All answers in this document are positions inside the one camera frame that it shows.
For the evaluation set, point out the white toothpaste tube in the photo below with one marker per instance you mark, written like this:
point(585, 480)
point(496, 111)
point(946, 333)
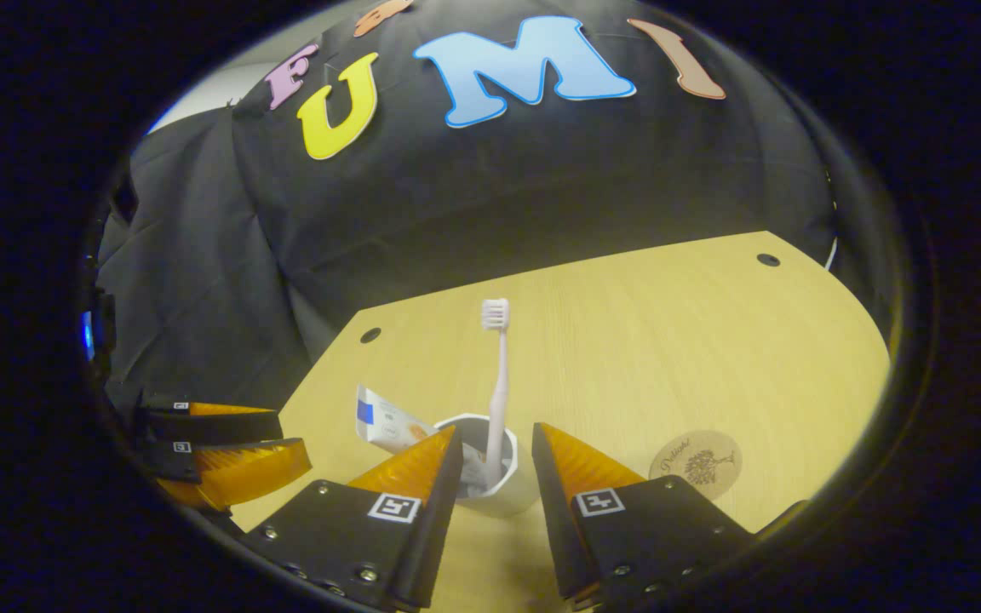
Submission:
point(388, 426)

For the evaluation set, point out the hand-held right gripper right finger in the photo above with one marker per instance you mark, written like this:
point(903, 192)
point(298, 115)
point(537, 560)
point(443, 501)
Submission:
point(554, 519)

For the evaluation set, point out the round wooden coaster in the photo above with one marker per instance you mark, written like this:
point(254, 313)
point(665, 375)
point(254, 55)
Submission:
point(712, 451)

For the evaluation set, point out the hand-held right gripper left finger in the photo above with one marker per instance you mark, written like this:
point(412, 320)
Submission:
point(435, 528)

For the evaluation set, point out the black backdrop cloth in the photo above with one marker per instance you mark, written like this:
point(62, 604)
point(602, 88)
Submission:
point(542, 187)

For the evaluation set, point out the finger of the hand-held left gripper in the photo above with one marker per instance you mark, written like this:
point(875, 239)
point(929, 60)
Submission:
point(235, 477)
point(226, 426)

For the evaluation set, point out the white toothbrush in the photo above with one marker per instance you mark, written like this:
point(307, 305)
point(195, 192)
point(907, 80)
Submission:
point(501, 383)

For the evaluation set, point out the wooden desktop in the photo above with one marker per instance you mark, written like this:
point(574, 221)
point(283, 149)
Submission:
point(669, 358)

